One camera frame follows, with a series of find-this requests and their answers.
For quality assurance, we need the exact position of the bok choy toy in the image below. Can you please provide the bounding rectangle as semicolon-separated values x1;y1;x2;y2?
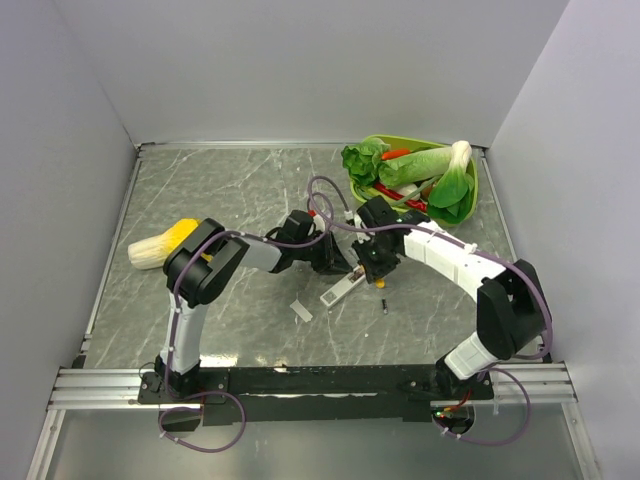
427;140;475;225

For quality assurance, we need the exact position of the green scallion toy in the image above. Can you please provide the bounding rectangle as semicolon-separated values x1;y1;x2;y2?
369;174;446;206

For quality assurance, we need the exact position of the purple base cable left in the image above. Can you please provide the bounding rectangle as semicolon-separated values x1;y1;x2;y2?
157;389;247;454

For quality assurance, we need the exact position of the white radish toy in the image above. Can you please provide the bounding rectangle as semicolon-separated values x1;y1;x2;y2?
394;184;420;199

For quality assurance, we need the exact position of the yellow napa cabbage toy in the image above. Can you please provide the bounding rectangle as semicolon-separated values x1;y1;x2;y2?
127;218;201;270

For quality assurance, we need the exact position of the green napa cabbage toy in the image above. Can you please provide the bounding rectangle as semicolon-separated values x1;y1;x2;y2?
378;147;452;188

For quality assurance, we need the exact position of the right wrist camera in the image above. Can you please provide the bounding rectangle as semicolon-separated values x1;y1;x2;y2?
344;210;361;227

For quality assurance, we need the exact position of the white remote control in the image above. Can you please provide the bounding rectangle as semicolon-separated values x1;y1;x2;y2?
320;266;366;308

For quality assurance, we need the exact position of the orange carrot toy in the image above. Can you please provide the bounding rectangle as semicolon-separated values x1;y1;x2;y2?
381;148;411;161

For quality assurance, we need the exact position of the white battery cover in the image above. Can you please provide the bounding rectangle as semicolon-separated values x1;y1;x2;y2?
290;300;313;323

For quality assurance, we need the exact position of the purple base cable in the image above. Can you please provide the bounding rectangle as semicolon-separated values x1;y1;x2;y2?
432;368;531;446
157;389;247;454

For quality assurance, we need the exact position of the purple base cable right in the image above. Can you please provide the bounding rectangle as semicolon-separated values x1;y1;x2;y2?
432;368;531;446

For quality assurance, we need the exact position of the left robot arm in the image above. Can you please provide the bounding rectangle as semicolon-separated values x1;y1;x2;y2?
154;210;352;402

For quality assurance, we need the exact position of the red chili pepper toy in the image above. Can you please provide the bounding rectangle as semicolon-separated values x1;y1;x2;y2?
373;182;427;213

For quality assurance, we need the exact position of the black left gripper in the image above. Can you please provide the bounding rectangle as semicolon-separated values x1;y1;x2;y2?
294;231;354;275

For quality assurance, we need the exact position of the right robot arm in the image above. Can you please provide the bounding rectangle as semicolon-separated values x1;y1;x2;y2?
352;197;551;399

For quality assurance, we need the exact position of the green plastic basket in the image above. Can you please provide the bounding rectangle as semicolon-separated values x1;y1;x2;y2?
341;135;479;227

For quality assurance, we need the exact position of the green lettuce toy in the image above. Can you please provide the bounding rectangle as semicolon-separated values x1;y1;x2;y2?
341;137;391;186

